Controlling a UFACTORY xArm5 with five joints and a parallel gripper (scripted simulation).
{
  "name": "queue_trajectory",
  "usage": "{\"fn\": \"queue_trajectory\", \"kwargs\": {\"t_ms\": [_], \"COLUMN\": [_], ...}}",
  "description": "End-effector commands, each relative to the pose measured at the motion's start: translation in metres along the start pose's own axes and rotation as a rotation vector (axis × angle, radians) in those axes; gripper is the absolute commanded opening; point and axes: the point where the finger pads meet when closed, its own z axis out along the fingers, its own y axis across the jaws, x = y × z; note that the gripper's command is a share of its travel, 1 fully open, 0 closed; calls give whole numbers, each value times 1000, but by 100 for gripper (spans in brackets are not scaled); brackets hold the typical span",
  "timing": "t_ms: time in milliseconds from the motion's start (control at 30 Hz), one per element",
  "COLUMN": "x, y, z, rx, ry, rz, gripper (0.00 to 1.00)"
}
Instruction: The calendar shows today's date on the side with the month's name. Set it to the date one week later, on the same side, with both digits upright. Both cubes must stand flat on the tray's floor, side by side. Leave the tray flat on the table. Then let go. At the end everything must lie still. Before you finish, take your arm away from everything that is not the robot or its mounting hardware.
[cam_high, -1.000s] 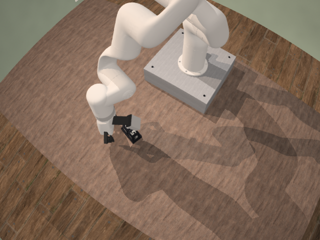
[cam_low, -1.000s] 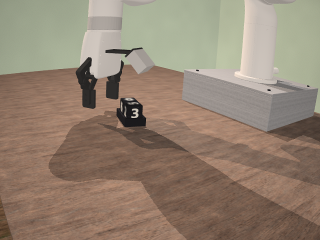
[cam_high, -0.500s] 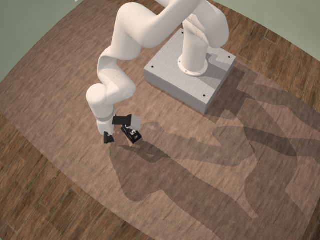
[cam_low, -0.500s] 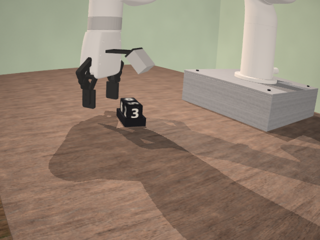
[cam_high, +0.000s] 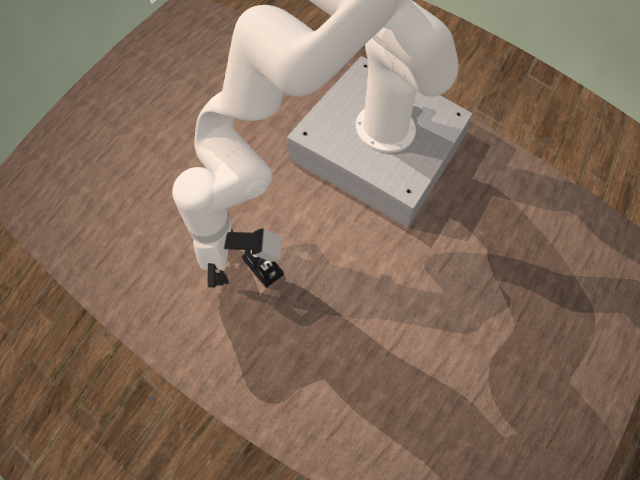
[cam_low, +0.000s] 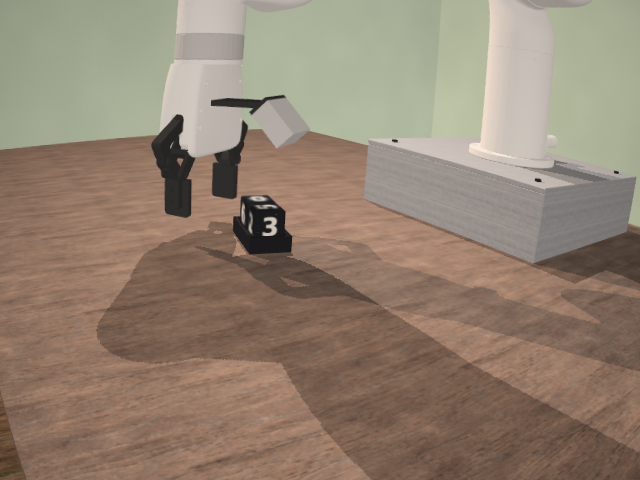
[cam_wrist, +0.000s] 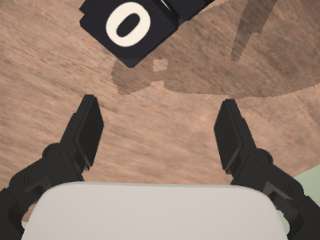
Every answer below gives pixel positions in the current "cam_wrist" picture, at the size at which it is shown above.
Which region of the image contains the black rectangular tray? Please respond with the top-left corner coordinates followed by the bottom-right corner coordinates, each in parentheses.
top-left (79, 0), bottom-right (185, 26)

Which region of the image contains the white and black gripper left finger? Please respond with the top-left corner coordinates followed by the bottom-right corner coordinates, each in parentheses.
top-left (0, 94), bottom-right (104, 240)

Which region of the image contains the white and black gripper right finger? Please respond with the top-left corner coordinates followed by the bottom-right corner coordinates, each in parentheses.
top-left (214, 99), bottom-right (320, 240)

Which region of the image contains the black calendar cube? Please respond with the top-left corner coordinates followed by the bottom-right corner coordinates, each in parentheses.
top-left (167, 0), bottom-right (215, 21)
top-left (79, 0), bottom-right (179, 68)

